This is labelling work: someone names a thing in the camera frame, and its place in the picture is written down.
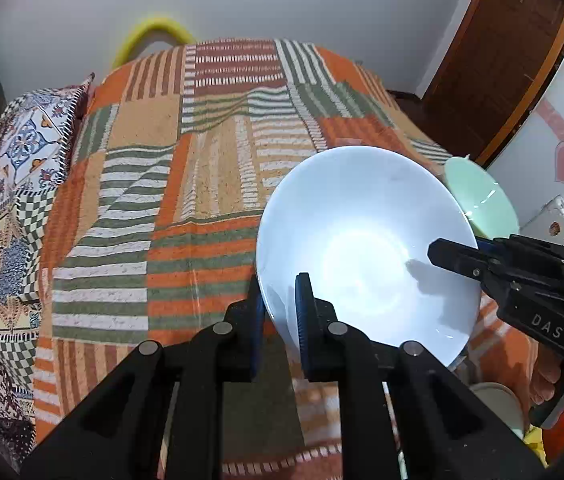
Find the striped patchwork blanket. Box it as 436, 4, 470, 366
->
32, 37, 563, 480

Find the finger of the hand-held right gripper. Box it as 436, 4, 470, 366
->
476, 234, 564, 268
427, 238, 518, 301

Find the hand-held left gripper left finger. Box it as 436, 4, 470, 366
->
19, 275, 265, 480

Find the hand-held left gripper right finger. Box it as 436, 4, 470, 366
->
294, 272, 548, 480

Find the cream round container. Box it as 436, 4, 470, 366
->
468, 381, 525, 441

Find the wooden door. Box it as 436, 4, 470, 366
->
419, 0, 564, 166

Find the yellow foam noodle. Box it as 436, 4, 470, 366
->
111, 17, 198, 70

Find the patterned quilt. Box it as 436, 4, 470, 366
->
0, 72, 95, 466

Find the white bowl with black dots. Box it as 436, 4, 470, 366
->
255, 146, 481, 368

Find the person's right hand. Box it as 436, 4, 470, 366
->
529, 345, 564, 407

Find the green bowl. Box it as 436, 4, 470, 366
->
443, 156, 521, 241

